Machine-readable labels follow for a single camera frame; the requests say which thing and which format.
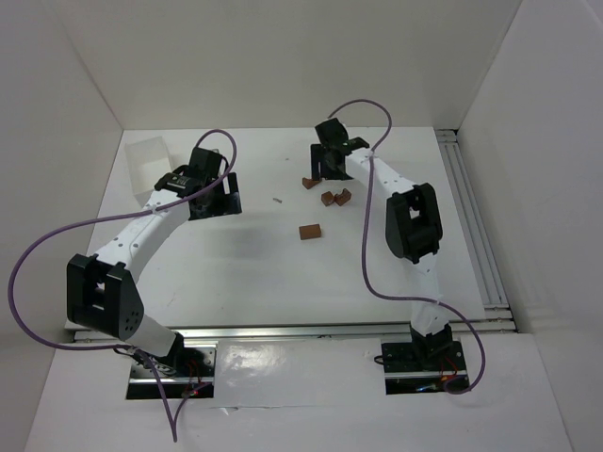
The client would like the purple cable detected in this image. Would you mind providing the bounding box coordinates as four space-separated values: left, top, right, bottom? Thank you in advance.
327 98 486 395
7 129 237 443

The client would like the right side aluminium rail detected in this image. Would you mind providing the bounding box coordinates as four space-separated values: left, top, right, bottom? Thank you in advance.
434 129 511 311

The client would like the aluminium rail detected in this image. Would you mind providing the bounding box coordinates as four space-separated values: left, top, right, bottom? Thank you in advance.
74 317 517 343
434 129 511 311

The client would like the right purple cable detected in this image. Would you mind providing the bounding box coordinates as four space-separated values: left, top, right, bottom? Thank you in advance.
327 98 486 395

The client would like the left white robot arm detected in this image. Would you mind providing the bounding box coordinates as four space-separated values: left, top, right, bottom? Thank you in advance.
67 147 242 376

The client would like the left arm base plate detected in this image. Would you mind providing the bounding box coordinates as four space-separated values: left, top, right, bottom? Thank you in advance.
127 347 215 382

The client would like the small brown wood cube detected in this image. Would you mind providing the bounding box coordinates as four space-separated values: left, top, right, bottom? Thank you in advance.
320 191 335 206

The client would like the white perforated plastic box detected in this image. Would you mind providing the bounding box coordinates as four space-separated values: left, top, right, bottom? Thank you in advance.
124 137 173 207

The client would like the front aluminium rail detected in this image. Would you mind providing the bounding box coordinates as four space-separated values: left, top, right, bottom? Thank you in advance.
74 317 517 343

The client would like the white front cover board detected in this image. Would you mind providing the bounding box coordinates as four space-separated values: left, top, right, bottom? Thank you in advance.
214 339 385 408

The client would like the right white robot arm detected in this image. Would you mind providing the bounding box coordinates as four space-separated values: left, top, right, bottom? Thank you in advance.
310 118 453 366

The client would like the U-shaped brown wood block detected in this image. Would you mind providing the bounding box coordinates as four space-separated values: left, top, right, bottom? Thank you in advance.
301 177 322 189

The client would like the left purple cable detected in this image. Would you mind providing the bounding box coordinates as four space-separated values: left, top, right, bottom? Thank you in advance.
7 129 237 443

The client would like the notched brown wood block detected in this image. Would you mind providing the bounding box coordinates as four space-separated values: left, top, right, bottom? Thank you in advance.
334 188 351 206

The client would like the rectangular brown wood block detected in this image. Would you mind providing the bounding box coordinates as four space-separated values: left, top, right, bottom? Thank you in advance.
299 223 322 240

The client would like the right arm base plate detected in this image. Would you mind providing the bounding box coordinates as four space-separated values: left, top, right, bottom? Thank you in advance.
374 341 466 375

